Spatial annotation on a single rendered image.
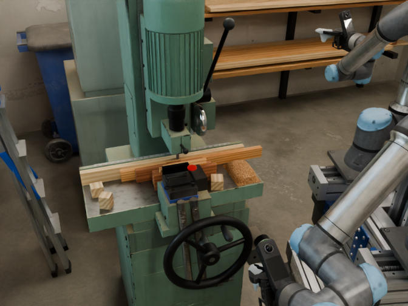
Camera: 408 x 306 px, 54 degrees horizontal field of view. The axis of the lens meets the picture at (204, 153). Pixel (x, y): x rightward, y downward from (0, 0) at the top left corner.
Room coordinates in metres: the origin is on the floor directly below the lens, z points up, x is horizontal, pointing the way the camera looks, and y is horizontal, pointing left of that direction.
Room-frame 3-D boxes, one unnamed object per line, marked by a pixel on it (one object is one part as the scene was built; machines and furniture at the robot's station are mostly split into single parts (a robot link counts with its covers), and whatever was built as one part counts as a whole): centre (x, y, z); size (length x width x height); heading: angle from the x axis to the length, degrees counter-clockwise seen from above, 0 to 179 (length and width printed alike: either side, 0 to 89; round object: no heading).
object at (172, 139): (1.22, 0.10, 1.03); 0.14 x 0.07 x 0.09; 20
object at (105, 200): (0.99, 0.31, 0.92); 0.04 x 0.03 x 0.05; 82
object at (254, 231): (1.16, -0.20, 0.58); 0.12 x 0.08 x 0.08; 20
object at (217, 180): (1.11, -0.05, 0.92); 0.05 x 0.04 x 0.04; 2
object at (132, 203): (1.09, 0.09, 0.87); 0.61 x 0.30 x 0.06; 110
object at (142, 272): (1.31, 0.14, 0.36); 0.58 x 0.45 x 0.71; 20
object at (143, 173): (1.17, 0.12, 0.92); 0.25 x 0.02 x 0.05; 110
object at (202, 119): (1.36, 0.02, 1.02); 0.12 x 0.03 x 0.12; 20
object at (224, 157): (1.22, 0.03, 0.92); 0.54 x 0.02 x 0.04; 110
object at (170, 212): (1.01, 0.06, 0.92); 0.15 x 0.13 x 0.09; 110
